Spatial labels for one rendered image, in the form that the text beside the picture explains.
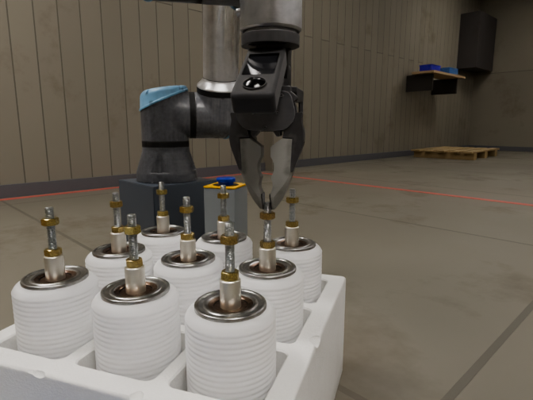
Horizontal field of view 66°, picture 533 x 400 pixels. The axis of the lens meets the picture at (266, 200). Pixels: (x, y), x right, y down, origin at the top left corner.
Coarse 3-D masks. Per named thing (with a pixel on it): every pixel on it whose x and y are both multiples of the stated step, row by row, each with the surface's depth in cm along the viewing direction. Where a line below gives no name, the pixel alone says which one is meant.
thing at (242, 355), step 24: (192, 312) 41; (264, 312) 41; (192, 336) 40; (216, 336) 38; (240, 336) 38; (264, 336) 40; (192, 360) 40; (216, 360) 39; (240, 360) 39; (264, 360) 40; (192, 384) 41; (216, 384) 39; (240, 384) 39; (264, 384) 41
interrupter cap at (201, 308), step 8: (208, 296) 44; (216, 296) 44; (248, 296) 44; (256, 296) 44; (200, 304) 42; (208, 304) 42; (216, 304) 43; (248, 304) 43; (256, 304) 42; (264, 304) 42; (200, 312) 40; (208, 312) 41; (216, 312) 40; (224, 312) 41; (232, 312) 41; (240, 312) 40; (248, 312) 41; (256, 312) 40; (208, 320) 39; (216, 320) 39; (224, 320) 39; (232, 320) 39; (240, 320) 39
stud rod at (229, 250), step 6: (228, 222) 41; (228, 228) 41; (228, 234) 41; (228, 246) 41; (234, 246) 41; (228, 252) 41; (228, 258) 41; (234, 258) 42; (228, 264) 41; (234, 264) 42; (228, 270) 42; (234, 270) 42
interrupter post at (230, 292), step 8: (240, 280) 42; (224, 288) 41; (232, 288) 41; (240, 288) 42; (224, 296) 41; (232, 296) 41; (240, 296) 42; (224, 304) 42; (232, 304) 42; (240, 304) 42
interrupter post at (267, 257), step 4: (260, 248) 52; (264, 248) 52; (272, 248) 52; (260, 252) 53; (264, 252) 52; (268, 252) 52; (272, 252) 52; (260, 256) 53; (264, 256) 52; (268, 256) 52; (272, 256) 52; (260, 260) 53; (264, 260) 52; (268, 260) 52; (272, 260) 52; (260, 264) 53; (264, 264) 52; (268, 264) 52; (272, 264) 53; (260, 268) 53; (264, 268) 52; (268, 268) 52; (272, 268) 53
